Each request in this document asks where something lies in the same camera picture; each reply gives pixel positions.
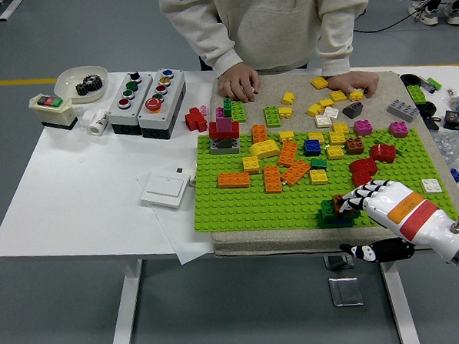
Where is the orange long brick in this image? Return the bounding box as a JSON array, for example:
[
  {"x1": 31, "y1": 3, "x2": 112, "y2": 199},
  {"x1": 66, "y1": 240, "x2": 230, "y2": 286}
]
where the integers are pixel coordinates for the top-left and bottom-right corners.
[
  {"x1": 217, "y1": 171, "x2": 251, "y2": 189},
  {"x1": 279, "y1": 159, "x2": 313, "y2": 187},
  {"x1": 277, "y1": 140, "x2": 300, "y2": 168},
  {"x1": 251, "y1": 123, "x2": 271, "y2": 145},
  {"x1": 262, "y1": 164, "x2": 284, "y2": 194}
]

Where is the multicolour brick tower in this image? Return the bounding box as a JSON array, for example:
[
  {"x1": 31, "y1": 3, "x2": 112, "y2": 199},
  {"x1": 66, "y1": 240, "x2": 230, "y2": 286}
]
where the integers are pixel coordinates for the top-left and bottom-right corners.
[{"x1": 206, "y1": 97, "x2": 242, "y2": 155}]

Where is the black floor cable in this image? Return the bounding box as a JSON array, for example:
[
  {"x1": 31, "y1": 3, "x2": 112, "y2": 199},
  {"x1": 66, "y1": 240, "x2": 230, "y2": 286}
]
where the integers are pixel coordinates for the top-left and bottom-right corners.
[{"x1": 353, "y1": 0, "x2": 419, "y2": 34}]

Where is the pink square brick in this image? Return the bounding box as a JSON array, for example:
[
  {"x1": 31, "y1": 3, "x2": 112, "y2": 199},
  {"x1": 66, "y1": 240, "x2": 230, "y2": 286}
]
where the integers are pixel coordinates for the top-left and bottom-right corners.
[
  {"x1": 352, "y1": 119, "x2": 374, "y2": 136},
  {"x1": 387, "y1": 119, "x2": 410, "y2": 139}
]

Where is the black metal gear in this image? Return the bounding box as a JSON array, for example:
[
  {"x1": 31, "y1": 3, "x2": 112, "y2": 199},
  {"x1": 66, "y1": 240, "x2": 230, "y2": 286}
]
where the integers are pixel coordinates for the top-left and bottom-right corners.
[{"x1": 74, "y1": 73, "x2": 105, "y2": 97}]

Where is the grey emergency stop box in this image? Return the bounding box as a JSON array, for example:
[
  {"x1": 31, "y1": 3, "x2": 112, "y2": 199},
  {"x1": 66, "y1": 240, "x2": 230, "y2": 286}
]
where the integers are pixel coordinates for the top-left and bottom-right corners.
[{"x1": 135, "y1": 67, "x2": 190, "y2": 142}]

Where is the lime green long brick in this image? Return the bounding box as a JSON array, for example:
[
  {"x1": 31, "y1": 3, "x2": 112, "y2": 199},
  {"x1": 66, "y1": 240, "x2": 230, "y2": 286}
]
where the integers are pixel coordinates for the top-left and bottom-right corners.
[
  {"x1": 406, "y1": 83, "x2": 429, "y2": 105},
  {"x1": 373, "y1": 127, "x2": 410, "y2": 157},
  {"x1": 263, "y1": 105, "x2": 284, "y2": 129},
  {"x1": 230, "y1": 100, "x2": 248, "y2": 123}
]

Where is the grey four-button control box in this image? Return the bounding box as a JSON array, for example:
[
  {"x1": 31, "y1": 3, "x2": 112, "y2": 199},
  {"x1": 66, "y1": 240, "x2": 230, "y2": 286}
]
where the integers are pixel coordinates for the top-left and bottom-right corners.
[{"x1": 105, "y1": 70, "x2": 158, "y2": 138}]

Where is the grey-brown foam mat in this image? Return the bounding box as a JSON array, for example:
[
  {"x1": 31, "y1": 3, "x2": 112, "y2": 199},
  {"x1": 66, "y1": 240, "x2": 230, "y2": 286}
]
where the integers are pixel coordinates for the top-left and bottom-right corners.
[{"x1": 203, "y1": 63, "x2": 459, "y2": 262}]

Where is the metal table bracket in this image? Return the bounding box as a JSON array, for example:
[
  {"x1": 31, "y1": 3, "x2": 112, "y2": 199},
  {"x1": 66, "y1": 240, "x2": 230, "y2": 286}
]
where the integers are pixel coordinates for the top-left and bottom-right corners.
[{"x1": 324, "y1": 253, "x2": 355, "y2": 271}]

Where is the silver tool green tip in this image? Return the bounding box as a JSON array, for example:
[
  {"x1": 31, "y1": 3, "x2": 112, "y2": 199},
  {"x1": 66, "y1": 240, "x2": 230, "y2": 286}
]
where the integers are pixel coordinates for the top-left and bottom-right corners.
[{"x1": 418, "y1": 75, "x2": 444, "y2": 93}]

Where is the light grey long brick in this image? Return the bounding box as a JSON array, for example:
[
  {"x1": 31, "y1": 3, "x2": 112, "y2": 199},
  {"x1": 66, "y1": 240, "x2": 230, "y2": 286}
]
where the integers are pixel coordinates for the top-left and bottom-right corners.
[{"x1": 386, "y1": 98, "x2": 421, "y2": 125}]

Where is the black electronics box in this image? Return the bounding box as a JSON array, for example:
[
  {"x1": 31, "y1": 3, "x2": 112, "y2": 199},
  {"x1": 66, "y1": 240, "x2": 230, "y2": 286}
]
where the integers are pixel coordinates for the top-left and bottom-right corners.
[{"x1": 443, "y1": 109, "x2": 459, "y2": 132}]

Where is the black ring part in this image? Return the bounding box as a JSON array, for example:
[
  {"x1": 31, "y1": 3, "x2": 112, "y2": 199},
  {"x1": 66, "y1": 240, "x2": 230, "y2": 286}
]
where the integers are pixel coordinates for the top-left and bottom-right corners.
[
  {"x1": 417, "y1": 99, "x2": 438, "y2": 117},
  {"x1": 400, "y1": 72, "x2": 422, "y2": 88}
]

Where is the white paper sheet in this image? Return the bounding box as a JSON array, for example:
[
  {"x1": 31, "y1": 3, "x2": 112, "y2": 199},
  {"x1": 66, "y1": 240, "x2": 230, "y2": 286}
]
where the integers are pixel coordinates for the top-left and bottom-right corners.
[{"x1": 135, "y1": 169, "x2": 216, "y2": 269}]

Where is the white table foot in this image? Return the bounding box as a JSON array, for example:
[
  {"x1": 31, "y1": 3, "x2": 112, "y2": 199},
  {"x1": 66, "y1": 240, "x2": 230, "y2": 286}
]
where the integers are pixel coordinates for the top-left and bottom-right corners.
[{"x1": 0, "y1": 0, "x2": 26, "y2": 22}]

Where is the brown square brick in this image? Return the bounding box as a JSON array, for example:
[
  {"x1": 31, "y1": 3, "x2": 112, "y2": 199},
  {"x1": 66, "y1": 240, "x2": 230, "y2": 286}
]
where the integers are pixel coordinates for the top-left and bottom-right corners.
[
  {"x1": 344, "y1": 135, "x2": 366, "y2": 155},
  {"x1": 330, "y1": 194, "x2": 348, "y2": 215}
]

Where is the lime green studded baseplate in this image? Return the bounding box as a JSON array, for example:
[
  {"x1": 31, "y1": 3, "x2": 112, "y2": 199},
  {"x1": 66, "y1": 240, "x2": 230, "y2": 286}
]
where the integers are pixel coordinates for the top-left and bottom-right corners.
[{"x1": 189, "y1": 120, "x2": 459, "y2": 235}]

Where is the cream red-green switch box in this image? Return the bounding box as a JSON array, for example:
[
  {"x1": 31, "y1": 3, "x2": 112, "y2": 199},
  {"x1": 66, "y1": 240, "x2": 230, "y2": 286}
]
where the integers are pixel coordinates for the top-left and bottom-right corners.
[{"x1": 28, "y1": 91, "x2": 80, "y2": 132}]

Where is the white table leg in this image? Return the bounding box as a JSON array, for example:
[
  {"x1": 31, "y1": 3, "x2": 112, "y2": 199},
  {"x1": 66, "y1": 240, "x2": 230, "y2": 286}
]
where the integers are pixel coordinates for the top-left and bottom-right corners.
[
  {"x1": 377, "y1": 260, "x2": 423, "y2": 344},
  {"x1": 105, "y1": 259, "x2": 149, "y2": 344}
]

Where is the yellow curved brick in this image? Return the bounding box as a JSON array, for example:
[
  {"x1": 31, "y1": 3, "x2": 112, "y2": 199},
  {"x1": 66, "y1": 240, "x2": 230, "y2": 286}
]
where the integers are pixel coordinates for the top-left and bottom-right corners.
[{"x1": 248, "y1": 139, "x2": 282, "y2": 160}]

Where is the metal floor plate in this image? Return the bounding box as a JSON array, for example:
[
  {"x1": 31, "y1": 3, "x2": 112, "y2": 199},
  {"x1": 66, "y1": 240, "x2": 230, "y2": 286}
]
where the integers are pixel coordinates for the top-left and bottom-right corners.
[{"x1": 328, "y1": 276, "x2": 365, "y2": 309}]

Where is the person's right hand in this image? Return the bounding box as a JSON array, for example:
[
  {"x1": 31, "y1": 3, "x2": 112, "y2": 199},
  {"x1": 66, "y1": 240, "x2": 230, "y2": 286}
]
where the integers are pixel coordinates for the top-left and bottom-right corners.
[{"x1": 216, "y1": 62, "x2": 264, "y2": 104}]

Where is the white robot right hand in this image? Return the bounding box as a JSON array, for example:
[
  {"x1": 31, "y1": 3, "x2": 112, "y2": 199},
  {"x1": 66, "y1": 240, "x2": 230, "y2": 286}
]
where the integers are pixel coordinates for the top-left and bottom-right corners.
[{"x1": 334, "y1": 175, "x2": 459, "y2": 270}]

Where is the black flat part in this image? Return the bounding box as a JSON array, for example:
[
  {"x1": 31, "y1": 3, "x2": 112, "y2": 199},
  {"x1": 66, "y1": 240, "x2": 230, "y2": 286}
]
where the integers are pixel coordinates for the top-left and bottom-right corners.
[{"x1": 424, "y1": 114, "x2": 444, "y2": 132}]

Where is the clear bag of screws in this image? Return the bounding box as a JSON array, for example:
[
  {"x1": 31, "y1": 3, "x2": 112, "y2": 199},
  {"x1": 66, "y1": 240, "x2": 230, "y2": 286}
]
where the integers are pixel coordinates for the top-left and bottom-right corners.
[{"x1": 430, "y1": 129, "x2": 459, "y2": 185}]

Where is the white pipe fitting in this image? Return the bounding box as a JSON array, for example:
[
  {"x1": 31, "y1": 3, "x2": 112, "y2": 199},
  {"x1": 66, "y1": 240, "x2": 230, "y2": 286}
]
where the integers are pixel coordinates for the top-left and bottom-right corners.
[{"x1": 80, "y1": 108, "x2": 111, "y2": 136}]

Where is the white plastic bowl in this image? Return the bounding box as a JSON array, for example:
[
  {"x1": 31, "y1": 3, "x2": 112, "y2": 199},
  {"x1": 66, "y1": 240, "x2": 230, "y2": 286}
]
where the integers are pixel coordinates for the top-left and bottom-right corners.
[{"x1": 52, "y1": 65, "x2": 111, "y2": 105}]

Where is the person's left hand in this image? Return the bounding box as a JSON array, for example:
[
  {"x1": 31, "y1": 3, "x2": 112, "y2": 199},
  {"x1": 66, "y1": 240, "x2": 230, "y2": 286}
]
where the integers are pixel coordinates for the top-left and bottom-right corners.
[{"x1": 327, "y1": 69, "x2": 381, "y2": 101}]

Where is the white wall switch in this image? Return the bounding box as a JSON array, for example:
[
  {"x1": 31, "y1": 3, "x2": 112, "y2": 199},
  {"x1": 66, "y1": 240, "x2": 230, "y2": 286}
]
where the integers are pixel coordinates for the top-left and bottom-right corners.
[{"x1": 139, "y1": 172, "x2": 192, "y2": 212}]

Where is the dark grey sloped brick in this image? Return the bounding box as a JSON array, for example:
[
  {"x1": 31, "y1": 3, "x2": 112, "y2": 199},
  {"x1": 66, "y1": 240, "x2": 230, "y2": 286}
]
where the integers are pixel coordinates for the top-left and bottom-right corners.
[{"x1": 342, "y1": 101, "x2": 365, "y2": 120}]

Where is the red cross-shaped brick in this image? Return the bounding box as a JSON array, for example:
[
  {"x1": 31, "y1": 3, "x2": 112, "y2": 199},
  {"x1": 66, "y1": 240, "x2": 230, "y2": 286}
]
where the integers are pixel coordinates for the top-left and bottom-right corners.
[{"x1": 183, "y1": 106, "x2": 209, "y2": 133}]

